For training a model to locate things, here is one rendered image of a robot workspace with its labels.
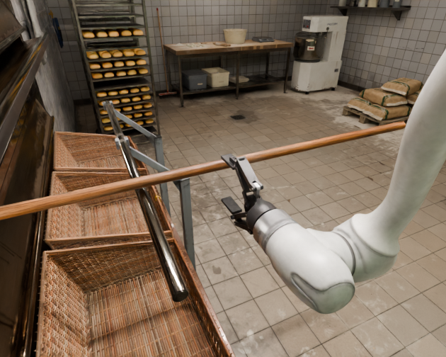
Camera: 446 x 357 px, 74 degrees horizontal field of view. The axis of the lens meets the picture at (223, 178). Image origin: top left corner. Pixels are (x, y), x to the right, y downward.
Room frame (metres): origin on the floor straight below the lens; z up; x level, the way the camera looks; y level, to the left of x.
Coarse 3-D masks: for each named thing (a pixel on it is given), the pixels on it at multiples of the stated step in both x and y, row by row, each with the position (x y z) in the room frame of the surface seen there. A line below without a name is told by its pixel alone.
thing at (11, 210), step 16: (368, 128) 1.02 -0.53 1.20; (384, 128) 1.03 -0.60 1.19; (400, 128) 1.07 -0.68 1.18; (304, 144) 0.88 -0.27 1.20; (320, 144) 0.90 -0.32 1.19; (256, 160) 0.80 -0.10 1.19; (144, 176) 0.67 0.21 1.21; (160, 176) 0.67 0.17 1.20; (176, 176) 0.69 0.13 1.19; (80, 192) 0.59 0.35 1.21; (96, 192) 0.60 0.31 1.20; (112, 192) 0.62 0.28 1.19; (0, 208) 0.53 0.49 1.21; (16, 208) 0.53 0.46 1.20; (32, 208) 0.54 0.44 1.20; (48, 208) 0.56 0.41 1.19
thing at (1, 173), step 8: (32, 88) 1.69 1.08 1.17; (32, 96) 1.61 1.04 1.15; (24, 104) 1.37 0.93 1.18; (24, 112) 1.31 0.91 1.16; (16, 128) 1.09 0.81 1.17; (16, 136) 1.05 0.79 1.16; (8, 144) 0.93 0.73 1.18; (8, 152) 0.89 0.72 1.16; (8, 160) 0.86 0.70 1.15; (0, 168) 0.77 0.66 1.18; (0, 176) 0.74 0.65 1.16; (0, 184) 0.72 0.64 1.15
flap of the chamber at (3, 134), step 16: (16, 48) 1.56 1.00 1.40; (0, 64) 1.15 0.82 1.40; (16, 64) 1.07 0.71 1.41; (32, 64) 1.00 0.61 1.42; (0, 80) 0.86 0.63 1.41; (32, 80) 0.87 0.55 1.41; (16, 96) 0.65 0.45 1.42; (16, 112) 0.59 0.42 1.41; (0, 128) 0.46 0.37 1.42; (0, 144) 0.42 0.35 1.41; (0, 160) 0.39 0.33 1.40
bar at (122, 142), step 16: (112, 112) 1.27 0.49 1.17; (128, 144) 0.99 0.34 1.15; (160, 144) 1.51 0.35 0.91; (128, 160) 0.82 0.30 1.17; (144, 160) 1.01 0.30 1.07; (160, 160) 1.50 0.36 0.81; (144, 192) 0.64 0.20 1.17; (144, 208) 0.57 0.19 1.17; (160, 224) 0.52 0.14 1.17; (192, 224) 1.07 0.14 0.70; (160, 240) 0.46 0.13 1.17; (192, 240) 1.07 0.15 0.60; (160, 256) 0.42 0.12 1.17; (192, 256) 1.07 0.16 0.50; (176, 272) 0.38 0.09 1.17; (176, 288) 0.34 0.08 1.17
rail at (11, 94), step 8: (40, 40) 1.47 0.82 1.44; (32, 48) 1.23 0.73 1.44; (32, 56) 1.07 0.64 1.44; (24, 64) 0.90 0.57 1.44; (16, 72) 0.80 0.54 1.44; (24, 72) 0.83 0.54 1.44; (16, 80) 0.72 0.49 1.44; (8, 88) 0.64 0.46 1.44; (16, 88) 0.68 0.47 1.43; (0, 96) 0.58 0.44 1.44; (8, 96) 0.60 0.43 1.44; (0, 104) 0.53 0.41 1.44; (8, 104) 0.57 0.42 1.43; (0, 112) 0.50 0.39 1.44; (0, 120) 0.48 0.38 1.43
